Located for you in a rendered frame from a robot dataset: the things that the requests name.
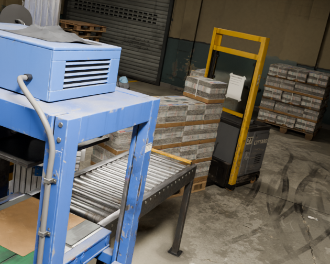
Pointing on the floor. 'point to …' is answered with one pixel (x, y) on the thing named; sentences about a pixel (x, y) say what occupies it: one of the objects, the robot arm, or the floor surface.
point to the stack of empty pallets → (82, 29)
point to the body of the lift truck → (248, 154)
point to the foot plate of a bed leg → (174, 253)
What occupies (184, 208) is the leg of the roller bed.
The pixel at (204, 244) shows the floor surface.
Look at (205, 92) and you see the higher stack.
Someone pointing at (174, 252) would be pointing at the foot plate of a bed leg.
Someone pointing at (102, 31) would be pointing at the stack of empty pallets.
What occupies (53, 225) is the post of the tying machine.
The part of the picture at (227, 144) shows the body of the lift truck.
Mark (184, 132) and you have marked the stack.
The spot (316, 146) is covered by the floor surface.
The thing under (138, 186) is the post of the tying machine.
